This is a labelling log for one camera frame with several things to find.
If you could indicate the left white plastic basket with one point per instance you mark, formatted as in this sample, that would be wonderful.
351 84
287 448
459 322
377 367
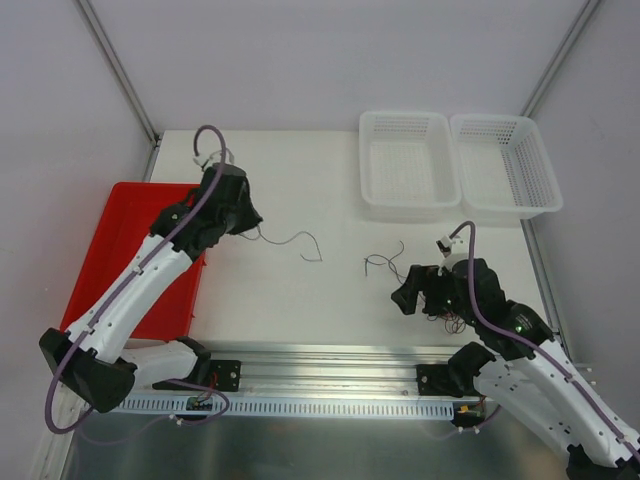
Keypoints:
407 164

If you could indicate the right aluminium frame post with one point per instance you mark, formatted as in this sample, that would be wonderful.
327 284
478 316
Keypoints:
585 15

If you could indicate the aluminium frame post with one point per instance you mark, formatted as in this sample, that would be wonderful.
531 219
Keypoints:
585 15
108 51

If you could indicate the right white plastic basket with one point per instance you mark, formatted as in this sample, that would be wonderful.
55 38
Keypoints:
505 171

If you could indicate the white slotted cable duct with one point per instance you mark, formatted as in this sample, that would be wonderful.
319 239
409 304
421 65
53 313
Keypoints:
288 407

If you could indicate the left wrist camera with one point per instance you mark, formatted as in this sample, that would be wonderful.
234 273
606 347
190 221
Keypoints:
204 161

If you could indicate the aluminium table rail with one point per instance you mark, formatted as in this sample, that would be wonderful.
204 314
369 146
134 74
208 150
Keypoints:
328 371

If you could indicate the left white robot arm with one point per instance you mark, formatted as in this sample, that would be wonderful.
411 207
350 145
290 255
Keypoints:
90 357

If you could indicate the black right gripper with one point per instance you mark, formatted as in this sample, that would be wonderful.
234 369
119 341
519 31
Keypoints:
417 286

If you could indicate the white plastic basket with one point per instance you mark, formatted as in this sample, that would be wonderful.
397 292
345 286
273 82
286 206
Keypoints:
505 171
407 164

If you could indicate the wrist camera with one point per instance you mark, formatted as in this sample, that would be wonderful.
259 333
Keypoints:
204 161
453 250

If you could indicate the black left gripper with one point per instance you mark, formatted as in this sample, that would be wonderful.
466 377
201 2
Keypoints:
247 215

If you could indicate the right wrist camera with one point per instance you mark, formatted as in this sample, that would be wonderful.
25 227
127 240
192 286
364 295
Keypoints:
453 250

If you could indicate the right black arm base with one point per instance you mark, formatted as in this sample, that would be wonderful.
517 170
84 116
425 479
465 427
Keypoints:
435 380

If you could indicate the red plastic tray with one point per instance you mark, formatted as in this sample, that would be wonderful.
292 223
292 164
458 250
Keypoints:
129 212

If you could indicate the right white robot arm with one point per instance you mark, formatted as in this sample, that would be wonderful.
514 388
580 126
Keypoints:
517 362

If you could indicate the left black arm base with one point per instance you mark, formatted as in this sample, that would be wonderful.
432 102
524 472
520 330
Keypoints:
220 375

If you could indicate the left aluminium frame post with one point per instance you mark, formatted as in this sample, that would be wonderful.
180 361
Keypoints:
108 51

